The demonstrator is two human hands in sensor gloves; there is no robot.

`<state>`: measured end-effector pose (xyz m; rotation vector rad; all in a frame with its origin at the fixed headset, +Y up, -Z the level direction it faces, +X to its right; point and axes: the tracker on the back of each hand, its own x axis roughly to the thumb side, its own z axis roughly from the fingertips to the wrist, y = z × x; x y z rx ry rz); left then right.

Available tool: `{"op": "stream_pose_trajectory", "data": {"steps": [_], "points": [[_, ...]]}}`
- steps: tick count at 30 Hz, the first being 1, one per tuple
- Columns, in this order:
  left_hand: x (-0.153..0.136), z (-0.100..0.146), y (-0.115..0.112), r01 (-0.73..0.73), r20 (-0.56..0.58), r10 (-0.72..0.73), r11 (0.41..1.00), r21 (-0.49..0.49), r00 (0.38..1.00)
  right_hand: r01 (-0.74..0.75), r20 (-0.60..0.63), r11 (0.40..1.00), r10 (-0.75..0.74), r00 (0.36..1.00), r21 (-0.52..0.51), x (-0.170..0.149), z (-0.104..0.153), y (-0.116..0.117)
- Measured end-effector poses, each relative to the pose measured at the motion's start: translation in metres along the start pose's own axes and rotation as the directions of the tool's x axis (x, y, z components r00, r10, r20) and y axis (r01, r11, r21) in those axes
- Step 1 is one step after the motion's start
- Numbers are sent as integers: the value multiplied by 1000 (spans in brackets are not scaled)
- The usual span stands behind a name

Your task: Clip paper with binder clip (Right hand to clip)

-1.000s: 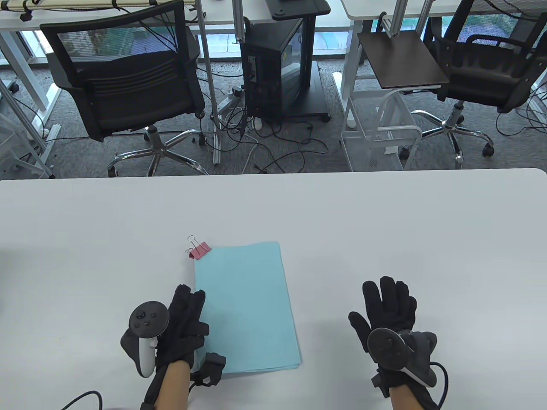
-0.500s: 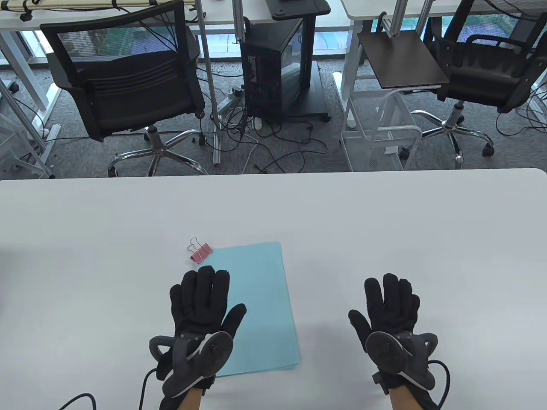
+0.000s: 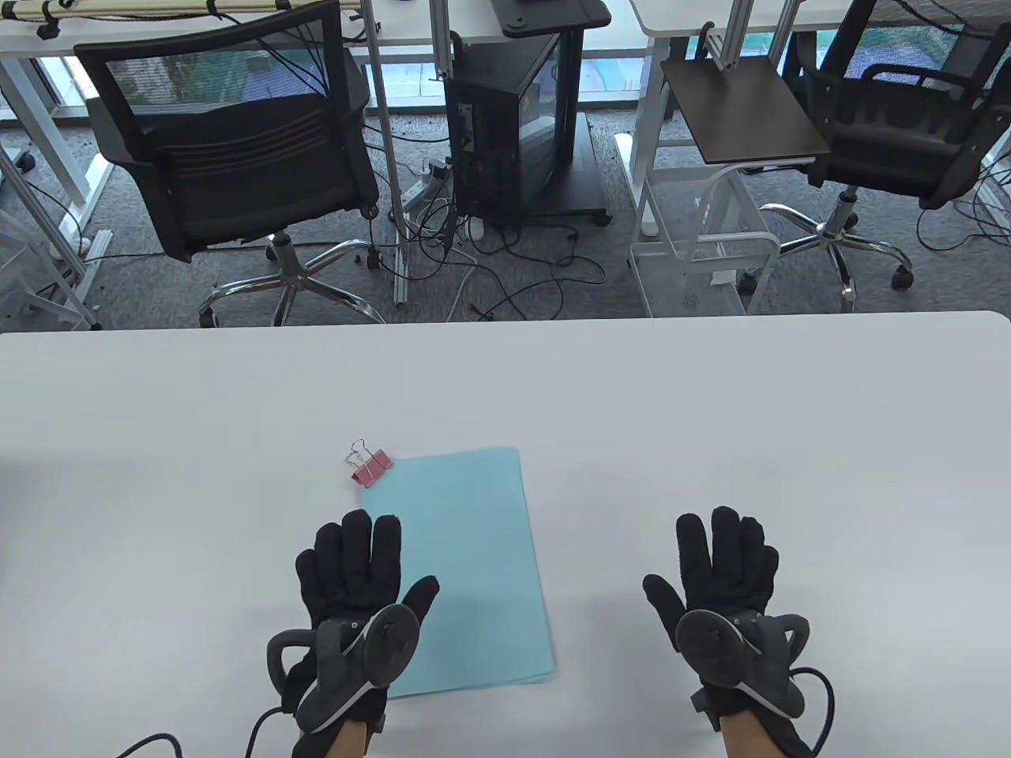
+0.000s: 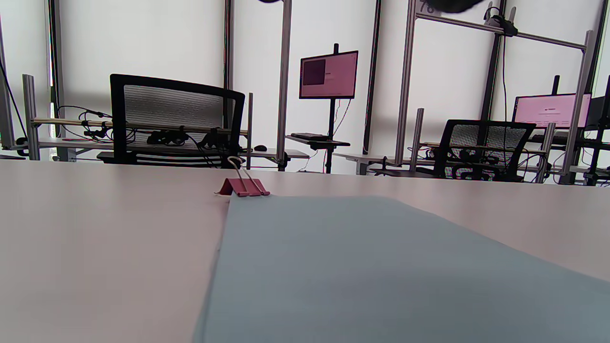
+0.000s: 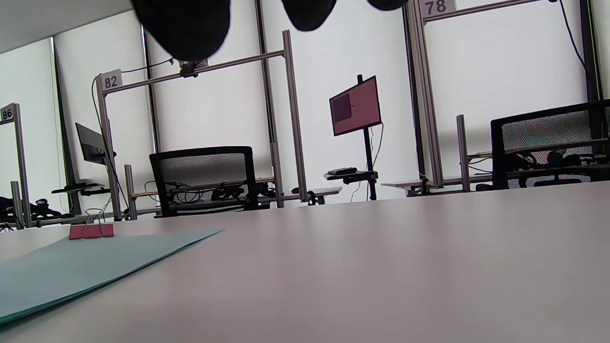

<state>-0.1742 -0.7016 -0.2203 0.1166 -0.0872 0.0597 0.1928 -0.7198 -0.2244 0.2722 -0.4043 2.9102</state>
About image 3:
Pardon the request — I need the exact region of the person's right hand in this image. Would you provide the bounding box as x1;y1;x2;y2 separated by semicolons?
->
642;506;814;758

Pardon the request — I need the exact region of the person's left hand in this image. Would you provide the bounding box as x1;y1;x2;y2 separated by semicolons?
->
282;509;440;741

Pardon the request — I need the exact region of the person's left forearm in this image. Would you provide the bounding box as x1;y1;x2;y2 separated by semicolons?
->
316;720;372;758

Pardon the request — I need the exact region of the person's right forearm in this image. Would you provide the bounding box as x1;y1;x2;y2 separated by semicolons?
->
717;709;784;758

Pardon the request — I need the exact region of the light blue paper sheet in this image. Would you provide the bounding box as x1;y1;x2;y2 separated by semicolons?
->
361;447;557;700

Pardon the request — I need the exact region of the grey tracker on left glove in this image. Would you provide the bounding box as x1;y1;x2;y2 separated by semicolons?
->
266;603;422;733

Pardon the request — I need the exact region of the grey tracker on glove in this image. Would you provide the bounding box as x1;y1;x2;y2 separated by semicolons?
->
675;608;811;719
266;603;422;733

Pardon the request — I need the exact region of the grey tracker on right glove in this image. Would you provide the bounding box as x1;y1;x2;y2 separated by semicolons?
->
675;608;811;719

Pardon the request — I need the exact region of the pink binder clip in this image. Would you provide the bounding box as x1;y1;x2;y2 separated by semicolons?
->
343;439;393;486

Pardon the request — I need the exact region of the white power strip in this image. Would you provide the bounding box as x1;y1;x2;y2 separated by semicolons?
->
399;162;451;218

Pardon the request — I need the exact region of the black mesh office chair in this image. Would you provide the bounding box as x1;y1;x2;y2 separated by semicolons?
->
73;0;388;328

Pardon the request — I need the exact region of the black rolling stand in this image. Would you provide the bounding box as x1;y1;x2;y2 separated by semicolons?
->
454;0;614;230

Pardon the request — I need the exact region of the dark brown board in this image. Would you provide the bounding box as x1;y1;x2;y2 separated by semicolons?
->
660;57;832;167

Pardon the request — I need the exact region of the black computer tower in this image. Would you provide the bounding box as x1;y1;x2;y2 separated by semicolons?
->
442;30;579;226

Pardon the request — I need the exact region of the black office chair with armrests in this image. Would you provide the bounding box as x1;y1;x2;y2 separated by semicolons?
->
760;0;1011;310

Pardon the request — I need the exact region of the white desk with rounded corner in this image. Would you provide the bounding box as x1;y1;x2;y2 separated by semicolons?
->
614;0;866;238

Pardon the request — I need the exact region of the cream bar with black clamps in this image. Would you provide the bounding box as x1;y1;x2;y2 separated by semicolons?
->
0;0;293;39

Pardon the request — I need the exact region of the black right glove cable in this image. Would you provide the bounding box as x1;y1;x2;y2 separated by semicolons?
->
788;666;836;758

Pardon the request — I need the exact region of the black glove cable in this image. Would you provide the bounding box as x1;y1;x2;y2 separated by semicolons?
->
117;704;289;758
788;666;836;758

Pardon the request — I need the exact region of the black left glove cable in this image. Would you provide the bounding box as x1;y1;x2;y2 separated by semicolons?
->
117;704;289;758

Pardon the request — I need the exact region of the tangle of black floor cables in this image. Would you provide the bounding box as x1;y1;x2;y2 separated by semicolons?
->
379;150;609;321

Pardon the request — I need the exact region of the aluminium profile post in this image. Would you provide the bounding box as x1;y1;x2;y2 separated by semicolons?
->
359;0;412;307

